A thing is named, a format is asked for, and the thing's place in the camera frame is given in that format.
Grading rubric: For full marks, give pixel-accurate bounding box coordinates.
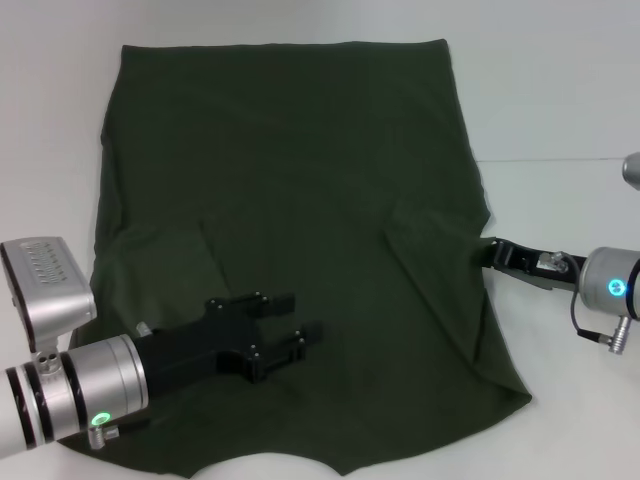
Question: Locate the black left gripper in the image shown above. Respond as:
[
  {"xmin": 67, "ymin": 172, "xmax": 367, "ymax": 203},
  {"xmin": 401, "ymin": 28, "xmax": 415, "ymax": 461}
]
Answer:
[{"xmin": 132, "ymin": 291, "xmax": 325, "ymax": 397}]

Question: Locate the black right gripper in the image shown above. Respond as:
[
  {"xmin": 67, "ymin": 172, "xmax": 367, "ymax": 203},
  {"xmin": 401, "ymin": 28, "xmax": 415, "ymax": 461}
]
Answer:
[{"xmin": 481, "ymin": 238, "xmax": 589, "ymax": 294}]

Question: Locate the dark green shirt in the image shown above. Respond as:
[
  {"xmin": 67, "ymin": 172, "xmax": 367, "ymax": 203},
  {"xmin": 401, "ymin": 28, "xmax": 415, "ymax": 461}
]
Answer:
[{"xmin": 54, "ymin": 38, "xmax": 534, "ymax": 479}]

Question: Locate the dark right arm cable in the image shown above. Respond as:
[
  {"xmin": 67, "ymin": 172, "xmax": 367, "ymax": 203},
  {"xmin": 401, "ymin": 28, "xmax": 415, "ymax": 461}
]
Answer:
[{"xmin": 572, "ymin": 294, "xmax": 609, "ymax": 346}]

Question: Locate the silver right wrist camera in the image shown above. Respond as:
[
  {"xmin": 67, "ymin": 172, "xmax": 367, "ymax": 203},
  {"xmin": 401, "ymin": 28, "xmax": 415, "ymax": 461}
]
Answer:
[{"xmin": 621, "ymin": 152, "xmax": 640, "ymax": 192}]

